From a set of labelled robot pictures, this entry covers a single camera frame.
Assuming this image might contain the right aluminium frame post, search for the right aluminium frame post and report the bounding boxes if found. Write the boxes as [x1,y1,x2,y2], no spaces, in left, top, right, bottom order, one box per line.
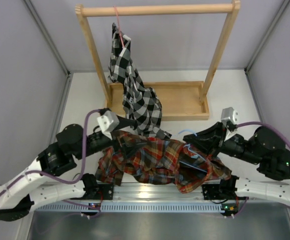
[244,0,290,75]

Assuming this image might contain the wooden clothes rack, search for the wooden clothes rack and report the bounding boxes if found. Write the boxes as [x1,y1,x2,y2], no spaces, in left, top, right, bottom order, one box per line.
[75,0,241,121]

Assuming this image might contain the pink wire hanger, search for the pink wire hanger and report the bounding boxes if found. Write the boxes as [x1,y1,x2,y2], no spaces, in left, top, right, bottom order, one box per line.
[113,5,125,48]

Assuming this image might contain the aluminium frame post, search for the aluminium frame post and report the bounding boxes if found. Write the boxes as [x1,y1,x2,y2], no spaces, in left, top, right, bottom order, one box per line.
[22,0,71,106]
[244,0,290,75]

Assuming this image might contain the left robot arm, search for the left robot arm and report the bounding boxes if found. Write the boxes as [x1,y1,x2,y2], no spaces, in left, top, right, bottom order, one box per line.
[0,114,147,222]

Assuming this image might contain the left aluminium frame post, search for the left aluminium frame post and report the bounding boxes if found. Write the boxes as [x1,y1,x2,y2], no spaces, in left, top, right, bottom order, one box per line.
[22,0,71,106]

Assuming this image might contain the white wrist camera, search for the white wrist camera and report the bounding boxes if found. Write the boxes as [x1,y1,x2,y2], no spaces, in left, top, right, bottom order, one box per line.
[96,110,119,140]
[220,107,239,132]

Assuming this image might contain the blue wire hanger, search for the blue wire hanger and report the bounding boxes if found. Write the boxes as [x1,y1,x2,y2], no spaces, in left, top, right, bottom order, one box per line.
[177,129,208,174]

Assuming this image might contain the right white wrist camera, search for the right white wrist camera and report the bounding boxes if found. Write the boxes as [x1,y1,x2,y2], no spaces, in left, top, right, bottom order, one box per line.
[220,107,239,132]

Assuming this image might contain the aluminium mounting rail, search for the aluminium mounting rail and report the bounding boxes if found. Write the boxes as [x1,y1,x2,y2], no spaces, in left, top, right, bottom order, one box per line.
[94,181,290,201]

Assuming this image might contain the red brown plaid shirt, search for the red brown plaid shirt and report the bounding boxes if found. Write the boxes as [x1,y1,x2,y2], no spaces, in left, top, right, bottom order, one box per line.
[95,130,232,194]

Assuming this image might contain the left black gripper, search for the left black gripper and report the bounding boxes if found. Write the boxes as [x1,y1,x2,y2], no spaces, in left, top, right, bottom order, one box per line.
[75,115,147,160]

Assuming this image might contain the black white checkered shirt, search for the black white checkered shirt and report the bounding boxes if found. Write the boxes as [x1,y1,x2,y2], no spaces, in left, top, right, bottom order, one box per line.
[108,23,172,140]

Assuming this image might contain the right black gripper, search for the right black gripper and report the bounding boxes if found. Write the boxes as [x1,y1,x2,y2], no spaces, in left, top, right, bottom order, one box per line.
[183,122,262,166]

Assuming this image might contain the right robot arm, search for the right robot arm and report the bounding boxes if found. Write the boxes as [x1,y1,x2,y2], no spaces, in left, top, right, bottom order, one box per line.
[183,120,290,208]

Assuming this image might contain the slotted grey cable duct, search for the slotted grey cable duct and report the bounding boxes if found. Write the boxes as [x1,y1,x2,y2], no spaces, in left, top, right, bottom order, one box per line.
[37,201,237,214]

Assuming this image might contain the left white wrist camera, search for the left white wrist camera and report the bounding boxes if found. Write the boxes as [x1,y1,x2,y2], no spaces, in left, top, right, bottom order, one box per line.
[96,110,119,140]

